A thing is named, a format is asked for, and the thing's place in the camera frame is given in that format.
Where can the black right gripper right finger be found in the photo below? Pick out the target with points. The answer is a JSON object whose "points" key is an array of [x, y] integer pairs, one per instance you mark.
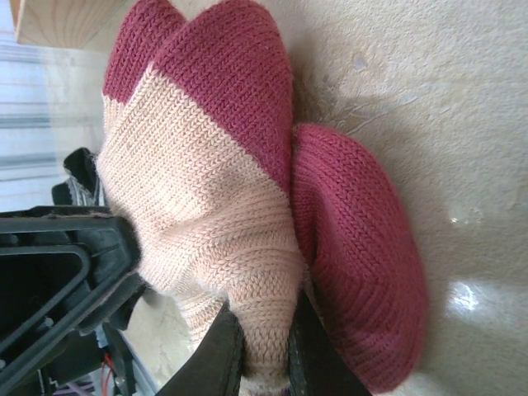
{"points": [[313, 354]]}

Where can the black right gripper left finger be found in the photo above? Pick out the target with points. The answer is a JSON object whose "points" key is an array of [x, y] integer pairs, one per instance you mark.
{"points": [[218, 354]]}

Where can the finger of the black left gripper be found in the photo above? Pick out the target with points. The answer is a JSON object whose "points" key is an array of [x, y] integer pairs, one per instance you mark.
{"points": [[111, 247]]}

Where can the black white striped sock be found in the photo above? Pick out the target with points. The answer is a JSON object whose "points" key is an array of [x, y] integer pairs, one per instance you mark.
{"points": [[78, 173]]}

